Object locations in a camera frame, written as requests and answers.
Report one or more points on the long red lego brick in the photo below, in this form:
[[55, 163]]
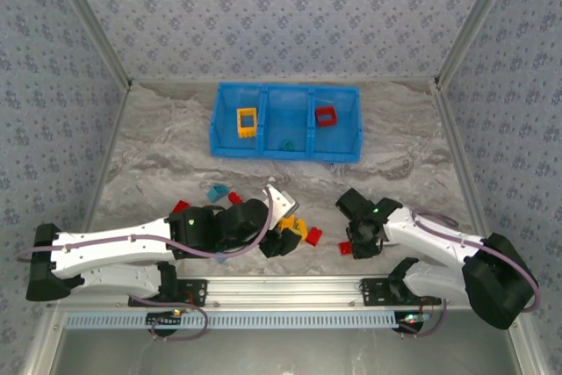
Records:
[[345, 249]]

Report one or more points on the yellow arched lego brick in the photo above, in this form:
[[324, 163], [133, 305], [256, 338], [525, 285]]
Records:
[[302, 229]]

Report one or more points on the blue lego brick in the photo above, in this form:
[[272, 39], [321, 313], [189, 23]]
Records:
[[222, 257]]

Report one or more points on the yellow lego window frame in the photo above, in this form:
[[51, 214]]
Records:
[[247, 132]]

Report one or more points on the small teal lego brick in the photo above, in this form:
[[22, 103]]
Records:
[[288, 145]]

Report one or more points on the red lego window frame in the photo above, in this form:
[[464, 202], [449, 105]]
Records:
[[317, 117]]

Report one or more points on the blue three-compartment plastic bin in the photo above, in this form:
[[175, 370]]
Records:
[[285, 120]]

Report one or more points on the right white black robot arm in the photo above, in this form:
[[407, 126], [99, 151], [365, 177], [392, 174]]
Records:
[[430, 245]]

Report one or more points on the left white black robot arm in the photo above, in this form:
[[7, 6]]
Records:
[[114, 252]]

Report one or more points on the small circuit board with LED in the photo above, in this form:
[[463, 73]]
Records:
[[410, 319], [164, 318]]

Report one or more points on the grey metal lower panel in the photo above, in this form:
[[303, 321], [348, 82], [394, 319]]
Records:
[[281, 353]]

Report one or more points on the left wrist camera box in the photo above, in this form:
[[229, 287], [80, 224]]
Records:
[[281, 204]]

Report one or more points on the aluminium mounting rail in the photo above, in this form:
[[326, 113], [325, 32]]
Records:
[[281, 291]]

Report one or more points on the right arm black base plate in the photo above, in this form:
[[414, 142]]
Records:
[[371, 291]]

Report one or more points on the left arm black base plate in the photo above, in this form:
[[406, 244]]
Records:
[[202, 285]]

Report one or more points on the aluminium table side rail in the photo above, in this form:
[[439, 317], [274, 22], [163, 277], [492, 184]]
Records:
[[452, 129], [113, 129]]

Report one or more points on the aluminium frame leg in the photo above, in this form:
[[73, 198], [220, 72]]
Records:
[[44, 340], [524, 344]]

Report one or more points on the aluminium corner post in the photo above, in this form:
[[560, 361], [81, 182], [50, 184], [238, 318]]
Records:
[[474, 19], [93, 19]]

